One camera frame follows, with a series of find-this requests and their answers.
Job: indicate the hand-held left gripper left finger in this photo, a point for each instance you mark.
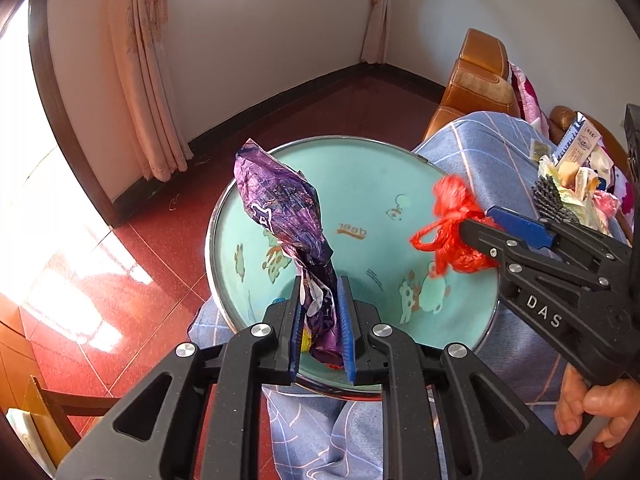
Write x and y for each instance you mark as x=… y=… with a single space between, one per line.
x=297 y=330

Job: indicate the pale yellow wrapper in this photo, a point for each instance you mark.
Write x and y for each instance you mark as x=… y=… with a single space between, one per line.
x=547 y=166

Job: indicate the purple snack wrapper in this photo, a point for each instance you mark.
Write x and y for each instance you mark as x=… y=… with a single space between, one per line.
x=285 y=200

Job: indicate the wooden cabinet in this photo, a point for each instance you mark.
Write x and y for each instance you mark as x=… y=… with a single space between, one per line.
x=17 y=350

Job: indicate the small yellow green packet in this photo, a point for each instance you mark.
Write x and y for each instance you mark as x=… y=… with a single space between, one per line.
x=540 y=150

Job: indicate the pink floral cloth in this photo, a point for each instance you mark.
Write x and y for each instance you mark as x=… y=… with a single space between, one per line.
x=527 y=95

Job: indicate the large pink curtain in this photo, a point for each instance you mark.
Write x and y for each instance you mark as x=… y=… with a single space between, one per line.
x=150 y=85

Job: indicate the black hairbrush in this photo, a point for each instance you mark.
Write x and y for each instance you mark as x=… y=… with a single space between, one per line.
x=552 y=200

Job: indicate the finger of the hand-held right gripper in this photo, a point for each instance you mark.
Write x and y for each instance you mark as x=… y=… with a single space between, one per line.
x=480 y=235
x=520 y=227

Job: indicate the narrow pink curtain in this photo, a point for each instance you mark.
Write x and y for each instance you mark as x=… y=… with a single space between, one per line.
x=377 y=20

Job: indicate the brown cardboard box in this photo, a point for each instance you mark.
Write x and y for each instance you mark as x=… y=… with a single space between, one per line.
x=55 y=405

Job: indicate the teal cartoon print bin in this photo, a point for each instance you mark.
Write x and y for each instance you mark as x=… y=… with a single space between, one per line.
x=360 y=200

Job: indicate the blue and white carton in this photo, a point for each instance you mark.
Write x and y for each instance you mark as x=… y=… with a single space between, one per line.
x=577 y=140

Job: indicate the white tissue pack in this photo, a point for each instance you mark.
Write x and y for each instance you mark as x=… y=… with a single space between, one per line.
x=22 y=435

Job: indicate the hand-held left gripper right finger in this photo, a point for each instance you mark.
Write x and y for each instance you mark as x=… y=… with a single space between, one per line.
x=347 y=330

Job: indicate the white snack packet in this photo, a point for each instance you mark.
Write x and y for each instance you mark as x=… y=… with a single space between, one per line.
x=582 y=180

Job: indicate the blue plaid cloth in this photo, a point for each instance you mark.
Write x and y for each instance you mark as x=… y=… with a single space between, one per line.
x=490 y=150

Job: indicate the dark wooden door frame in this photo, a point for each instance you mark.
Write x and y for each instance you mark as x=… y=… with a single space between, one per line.
x=65 y=120

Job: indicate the person's right hand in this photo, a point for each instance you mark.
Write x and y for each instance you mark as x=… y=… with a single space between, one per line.
x=615 y=410

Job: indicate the orange leather sofa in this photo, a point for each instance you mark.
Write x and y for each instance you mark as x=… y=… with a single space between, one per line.
x=475 y=85

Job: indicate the black ribbed object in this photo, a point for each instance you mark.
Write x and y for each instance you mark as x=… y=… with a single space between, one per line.
x=634 y=140

